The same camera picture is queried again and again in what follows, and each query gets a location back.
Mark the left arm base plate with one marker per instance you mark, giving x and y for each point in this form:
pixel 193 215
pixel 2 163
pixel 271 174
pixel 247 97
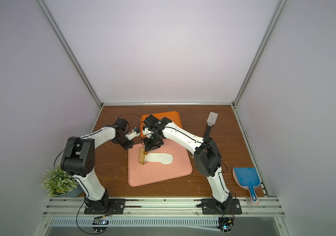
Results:
pixel 105 207

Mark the small green potted plant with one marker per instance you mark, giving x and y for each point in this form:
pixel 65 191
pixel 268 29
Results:
pixel 58 183

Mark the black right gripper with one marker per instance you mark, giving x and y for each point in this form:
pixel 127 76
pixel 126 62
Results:
pixel 150 146

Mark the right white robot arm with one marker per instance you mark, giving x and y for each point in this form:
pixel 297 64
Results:
pixel 207 157

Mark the black handled metal spatula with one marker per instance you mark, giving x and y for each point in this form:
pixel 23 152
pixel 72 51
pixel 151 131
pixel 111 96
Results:
pixel 211 120

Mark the pink silicone mat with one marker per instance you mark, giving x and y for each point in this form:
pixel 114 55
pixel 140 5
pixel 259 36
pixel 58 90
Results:
pixel 152 172

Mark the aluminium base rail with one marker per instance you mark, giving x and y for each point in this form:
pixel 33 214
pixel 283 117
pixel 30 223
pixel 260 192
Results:
pixel 155 211

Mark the white dough lump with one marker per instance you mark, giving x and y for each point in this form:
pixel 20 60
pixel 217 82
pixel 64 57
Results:
pixel 163 158

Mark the blue dustpan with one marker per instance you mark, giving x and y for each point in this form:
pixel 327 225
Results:
pixel 248 179

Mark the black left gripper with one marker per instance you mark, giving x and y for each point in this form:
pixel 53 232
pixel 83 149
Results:
pixel 130 146

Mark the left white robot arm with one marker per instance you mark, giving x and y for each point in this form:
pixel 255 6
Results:
pixel 78 160

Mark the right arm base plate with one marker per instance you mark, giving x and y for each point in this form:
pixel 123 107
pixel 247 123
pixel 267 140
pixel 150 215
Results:
pixel 212 207

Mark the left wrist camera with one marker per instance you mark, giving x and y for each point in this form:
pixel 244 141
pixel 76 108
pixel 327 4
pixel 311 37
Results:
pixel 134 133

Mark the wooden rolling pin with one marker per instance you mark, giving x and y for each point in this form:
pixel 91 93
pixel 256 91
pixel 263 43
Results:
pixel 142 155

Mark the orange plastic tray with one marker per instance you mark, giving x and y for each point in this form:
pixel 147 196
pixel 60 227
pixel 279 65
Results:
pixel 173 116

